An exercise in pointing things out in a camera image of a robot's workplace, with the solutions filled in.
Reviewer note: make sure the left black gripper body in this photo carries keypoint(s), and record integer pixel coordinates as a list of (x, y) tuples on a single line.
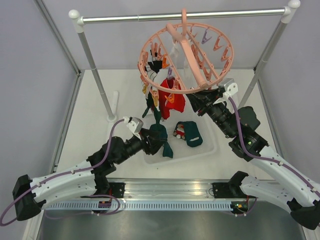
[(148, 148)]

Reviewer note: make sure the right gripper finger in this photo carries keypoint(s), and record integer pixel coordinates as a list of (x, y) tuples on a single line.
[(197, 101), (207, 94)]

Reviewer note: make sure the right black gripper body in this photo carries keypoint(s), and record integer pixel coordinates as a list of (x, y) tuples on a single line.
[(204, 110)]

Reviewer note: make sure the teal reindeer sock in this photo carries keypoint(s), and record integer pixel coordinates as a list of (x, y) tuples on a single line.
[(189, 132)]

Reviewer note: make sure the green patterned sock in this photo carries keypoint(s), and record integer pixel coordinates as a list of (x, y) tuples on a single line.
[(151, 106)]

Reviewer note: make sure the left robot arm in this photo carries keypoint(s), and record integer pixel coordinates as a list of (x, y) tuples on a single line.
[(86, 179)]

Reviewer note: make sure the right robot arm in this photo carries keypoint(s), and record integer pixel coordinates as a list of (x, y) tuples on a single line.
[(300, 195)]

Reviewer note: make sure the pink round clip hanger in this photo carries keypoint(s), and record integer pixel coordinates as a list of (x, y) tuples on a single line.
[(189, 38)]

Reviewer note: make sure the red sock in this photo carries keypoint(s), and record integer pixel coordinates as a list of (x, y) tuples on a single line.
[(170, 101)]

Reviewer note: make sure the purple clothes peg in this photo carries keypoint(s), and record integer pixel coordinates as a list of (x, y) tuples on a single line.
[(170, 73), (205, 39)]

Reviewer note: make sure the orange clothes peg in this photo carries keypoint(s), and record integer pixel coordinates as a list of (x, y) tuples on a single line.
[(164, 63)]

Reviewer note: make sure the white plastic basket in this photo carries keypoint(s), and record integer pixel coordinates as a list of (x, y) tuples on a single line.
[(181, 151)]

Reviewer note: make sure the black white striped sock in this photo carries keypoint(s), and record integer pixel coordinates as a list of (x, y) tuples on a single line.
[(154, 66)]

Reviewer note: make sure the metal clothes rack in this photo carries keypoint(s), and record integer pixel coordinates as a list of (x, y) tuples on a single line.
[(287, 12)]

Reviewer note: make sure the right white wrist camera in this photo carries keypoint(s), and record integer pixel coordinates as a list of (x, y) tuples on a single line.
[(228, 88)]

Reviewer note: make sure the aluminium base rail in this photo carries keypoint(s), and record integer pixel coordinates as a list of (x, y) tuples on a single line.
[(156, 189)]

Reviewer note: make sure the white slotted cable duct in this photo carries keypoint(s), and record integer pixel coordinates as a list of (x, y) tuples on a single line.
[(135, 205)]

